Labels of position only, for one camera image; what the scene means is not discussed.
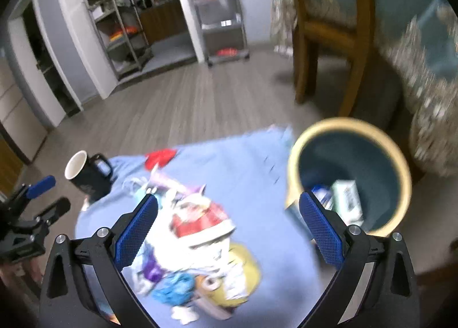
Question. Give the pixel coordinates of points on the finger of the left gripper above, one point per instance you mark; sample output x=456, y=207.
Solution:
x=54, y=211
x=42, y=186

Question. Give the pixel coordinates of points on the purple toothpaste tube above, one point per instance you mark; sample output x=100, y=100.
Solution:
x=147, y=266

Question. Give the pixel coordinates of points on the blue white small package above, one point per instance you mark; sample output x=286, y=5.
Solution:
x=324, y=195

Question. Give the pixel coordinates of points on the lace embroidered teal tablecloth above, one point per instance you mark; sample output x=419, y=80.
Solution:
x=418, y=38

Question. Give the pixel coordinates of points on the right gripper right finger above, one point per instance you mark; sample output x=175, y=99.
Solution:
x=347, y=248

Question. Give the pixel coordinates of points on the light blue cartoon blanket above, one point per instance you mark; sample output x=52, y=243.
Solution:
x=247, y=176

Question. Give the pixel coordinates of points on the grey rolling storage cart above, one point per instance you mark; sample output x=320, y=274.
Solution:
x=221, y=24

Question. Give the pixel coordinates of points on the blue crumpled plastic glove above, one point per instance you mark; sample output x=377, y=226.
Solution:
x=175, y=289

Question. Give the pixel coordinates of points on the metal kitchen shelf rack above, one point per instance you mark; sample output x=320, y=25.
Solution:
x=121, y=34

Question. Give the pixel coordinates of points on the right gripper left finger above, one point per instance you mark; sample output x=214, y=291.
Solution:
x=111, y=250

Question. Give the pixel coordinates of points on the black white ceramic mug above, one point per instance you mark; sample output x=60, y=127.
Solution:
x=90, y=174

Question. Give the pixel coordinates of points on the brown wooden chair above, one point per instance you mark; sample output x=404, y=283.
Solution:
x=356, y=44

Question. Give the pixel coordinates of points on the yellow rimmed teal trash bin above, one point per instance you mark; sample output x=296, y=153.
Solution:
x=347, y=149

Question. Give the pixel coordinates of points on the red white paper cup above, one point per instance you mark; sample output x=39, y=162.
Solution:
x=197, y=220

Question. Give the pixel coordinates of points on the purple snack wrapper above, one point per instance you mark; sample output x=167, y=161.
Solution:
x=162, y=182

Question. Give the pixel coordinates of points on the white green medicine box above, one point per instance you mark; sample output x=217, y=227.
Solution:
x=347, y=203

